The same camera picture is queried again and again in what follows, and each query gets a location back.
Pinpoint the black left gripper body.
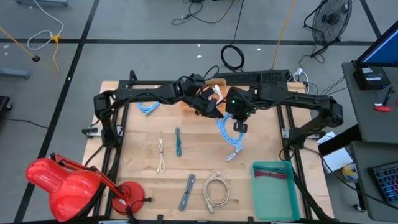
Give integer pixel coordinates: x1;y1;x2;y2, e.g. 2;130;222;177
195;87;218;114

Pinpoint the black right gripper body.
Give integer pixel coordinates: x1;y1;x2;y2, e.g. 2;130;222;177
225;86;259;121

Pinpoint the blue ethernet cable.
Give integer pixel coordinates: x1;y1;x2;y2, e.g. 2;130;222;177
216;113;246;154
137;101;161;116

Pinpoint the blue-green braided USB cable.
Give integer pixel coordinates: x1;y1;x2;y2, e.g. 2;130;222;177
253;165;286;172
174;126;182;157

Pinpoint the cream short USB cable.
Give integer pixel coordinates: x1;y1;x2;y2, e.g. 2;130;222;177
157;138;167;174

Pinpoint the magenta braided USB cable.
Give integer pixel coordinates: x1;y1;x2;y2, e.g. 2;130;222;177
254;170;288;180

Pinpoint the grey braided USB cable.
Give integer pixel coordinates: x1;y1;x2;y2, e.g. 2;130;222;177
178;174;197;212

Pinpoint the green plastic bin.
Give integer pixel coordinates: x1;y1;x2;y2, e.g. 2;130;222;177
251;160;302;221

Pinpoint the orange plastic bin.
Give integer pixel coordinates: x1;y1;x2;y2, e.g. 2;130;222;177
179;78;228;113

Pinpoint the black power strip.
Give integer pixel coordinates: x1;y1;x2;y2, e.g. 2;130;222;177
213;68;290;85

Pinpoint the black flat panel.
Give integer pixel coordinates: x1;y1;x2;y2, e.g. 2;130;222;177
317;124;363;156

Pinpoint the white paper sheet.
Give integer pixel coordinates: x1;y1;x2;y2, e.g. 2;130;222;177
322;147;354;174

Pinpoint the black floor fan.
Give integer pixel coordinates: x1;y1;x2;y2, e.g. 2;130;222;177
303;0;353;59

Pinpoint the yellow and blue round object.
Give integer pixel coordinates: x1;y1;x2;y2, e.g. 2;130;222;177
341;163;359;180

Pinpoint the small black computer box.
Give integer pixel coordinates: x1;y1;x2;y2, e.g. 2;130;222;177
353;65;391;91

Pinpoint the grey desk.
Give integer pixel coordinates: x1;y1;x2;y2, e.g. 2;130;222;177
341;61;398;222

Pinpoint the black pen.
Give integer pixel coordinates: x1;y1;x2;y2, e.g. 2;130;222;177
382;86;395;106

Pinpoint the computer monitor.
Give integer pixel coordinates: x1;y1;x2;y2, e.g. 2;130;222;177
354;20;398;68

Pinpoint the red desk lamp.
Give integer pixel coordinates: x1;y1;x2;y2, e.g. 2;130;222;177
25;152;146;222

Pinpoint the backlit black keyboard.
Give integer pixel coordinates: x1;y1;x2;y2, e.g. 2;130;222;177
369;161;398;206

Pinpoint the grey stand foot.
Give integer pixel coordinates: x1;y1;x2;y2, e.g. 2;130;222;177
15;0;68;7

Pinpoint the grey floor bar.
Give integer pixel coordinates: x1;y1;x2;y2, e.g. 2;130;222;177
0;68;31;79

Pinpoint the black object with caster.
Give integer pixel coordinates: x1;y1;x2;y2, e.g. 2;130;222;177
0;95;12;121

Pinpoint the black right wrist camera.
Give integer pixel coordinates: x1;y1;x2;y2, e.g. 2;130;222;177
233;121;249;134

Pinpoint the black coiled floor cable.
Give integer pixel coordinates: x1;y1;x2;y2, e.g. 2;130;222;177
220;44;246;72

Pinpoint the white charger with cable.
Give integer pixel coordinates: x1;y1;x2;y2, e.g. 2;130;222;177
292;67;311;96

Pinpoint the beige coiled cable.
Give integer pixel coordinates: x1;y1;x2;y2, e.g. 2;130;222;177
202;171;230;215

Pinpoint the black straight floor cable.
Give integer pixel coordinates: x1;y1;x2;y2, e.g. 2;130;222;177
230;0;246;47

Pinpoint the orange extension cord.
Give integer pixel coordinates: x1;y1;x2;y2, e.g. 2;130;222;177
271;0;298;70

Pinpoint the black tangled floor cable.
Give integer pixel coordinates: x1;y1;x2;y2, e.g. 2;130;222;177
171;0;236;26

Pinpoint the black floor cable bundle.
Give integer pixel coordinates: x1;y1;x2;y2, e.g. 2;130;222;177
306;76;348;108

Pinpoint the black lamp power cord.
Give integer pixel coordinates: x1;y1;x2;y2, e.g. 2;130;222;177
124;196;154;223

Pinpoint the black aluminium table frame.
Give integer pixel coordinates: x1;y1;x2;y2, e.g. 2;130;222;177
93;70;335;223

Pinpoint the yellow floor cable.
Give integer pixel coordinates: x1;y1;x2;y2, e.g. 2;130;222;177
0;26;62;72

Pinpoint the thin black floor cable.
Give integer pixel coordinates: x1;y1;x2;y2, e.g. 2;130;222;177
4;118;49;129

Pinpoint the white floor cable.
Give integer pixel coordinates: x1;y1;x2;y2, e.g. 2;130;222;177
27;0;65;51

